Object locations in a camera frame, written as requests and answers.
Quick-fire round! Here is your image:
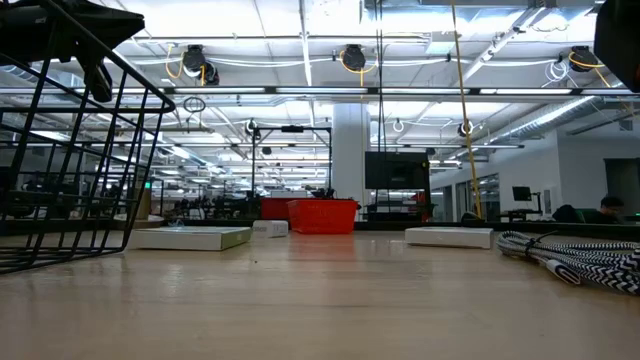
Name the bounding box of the black wire basket bin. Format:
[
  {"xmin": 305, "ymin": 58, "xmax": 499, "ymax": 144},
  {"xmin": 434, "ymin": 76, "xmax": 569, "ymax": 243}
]
[{"xmin": 0, "ymin": 0, "xmax": 177, "ymax": 275}]

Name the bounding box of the black white braided cable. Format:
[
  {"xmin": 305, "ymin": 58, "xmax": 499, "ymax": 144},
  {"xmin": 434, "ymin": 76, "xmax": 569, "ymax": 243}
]
[{"xmin": 495, "ymin": 230, "xmax": 640, "ymax": 296}]

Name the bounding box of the black metal frame rig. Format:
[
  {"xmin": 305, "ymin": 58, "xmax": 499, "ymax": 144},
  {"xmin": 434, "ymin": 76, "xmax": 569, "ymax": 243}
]
[{"xmin": 250, "ymin": 124, "xmax": 334, "ymax": 199}]

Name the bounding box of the black hanging cable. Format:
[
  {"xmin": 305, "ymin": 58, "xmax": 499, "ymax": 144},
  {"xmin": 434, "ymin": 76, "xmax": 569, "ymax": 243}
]
[{"xmin": 373, "ymin": 0, "xmax": 388, "ymax": 153}]

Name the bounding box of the small white box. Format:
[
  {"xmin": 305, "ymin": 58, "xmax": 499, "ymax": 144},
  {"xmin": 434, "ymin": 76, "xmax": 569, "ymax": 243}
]
[{"xmin": 251, "ymin": 219, "xmax": 290, "ymax": 239}]

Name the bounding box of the person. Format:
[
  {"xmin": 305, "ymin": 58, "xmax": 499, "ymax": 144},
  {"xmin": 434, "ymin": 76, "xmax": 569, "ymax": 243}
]
[{"xmin": 581, "ymin": 195, "xmax": 626, "ymax": 225}]

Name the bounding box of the yellow hanging cord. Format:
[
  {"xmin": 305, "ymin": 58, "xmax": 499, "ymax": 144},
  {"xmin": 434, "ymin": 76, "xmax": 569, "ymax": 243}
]
[{"xmin": 450, "ymin": 0, "xmax": 484, "ymax": 220}]

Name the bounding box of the black chair back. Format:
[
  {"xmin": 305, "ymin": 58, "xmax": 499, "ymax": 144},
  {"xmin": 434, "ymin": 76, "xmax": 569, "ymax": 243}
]
[{"xmin": 551, "ymin": 203, "xmax": 584, "ymax": 224}]

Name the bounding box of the red bin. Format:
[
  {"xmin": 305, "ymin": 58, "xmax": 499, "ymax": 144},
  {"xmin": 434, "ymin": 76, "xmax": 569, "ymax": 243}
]
[{"xmin": 259, "ymin": 197, "xmax": 301, "ymax": 221}]

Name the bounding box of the round white base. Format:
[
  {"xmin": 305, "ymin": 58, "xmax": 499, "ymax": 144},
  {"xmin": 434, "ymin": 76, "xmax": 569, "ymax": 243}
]
[{"xmin": 112, "ymin": 213, "xmax": 166, "ymax": 230}]

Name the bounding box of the red plastic basket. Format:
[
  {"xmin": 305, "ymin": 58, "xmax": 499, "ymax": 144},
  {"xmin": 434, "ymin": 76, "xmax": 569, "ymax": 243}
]
[{"xmin": 286, "ymin": 198, "xmax": 360, "ymax": 236}]

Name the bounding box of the white box with green side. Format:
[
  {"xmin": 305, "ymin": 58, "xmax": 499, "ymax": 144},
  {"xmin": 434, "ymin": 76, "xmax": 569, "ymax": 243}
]
[{"xmin": 127, "ymin": 225, "xmax": 253, "ymax": 252}]

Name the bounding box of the black ceiling cable reel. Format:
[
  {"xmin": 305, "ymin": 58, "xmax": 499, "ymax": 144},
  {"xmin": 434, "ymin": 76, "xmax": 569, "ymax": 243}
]
[
  {"xmin": 181, "ymin": 44, "xmax": 221, "ymax": 87},
  {"xmin": 568, "ymin": 45, "xmax": 599, "ymax": 74},
  {"xmin": 340, "ymin": 44, "xmax": 368, "ymax": 73}
]

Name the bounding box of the black screen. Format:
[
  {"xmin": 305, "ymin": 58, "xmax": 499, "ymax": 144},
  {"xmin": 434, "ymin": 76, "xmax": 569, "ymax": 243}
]
[{"xmin": 364, "ymin": 151, "xmax": 432, "ymax": 191}]

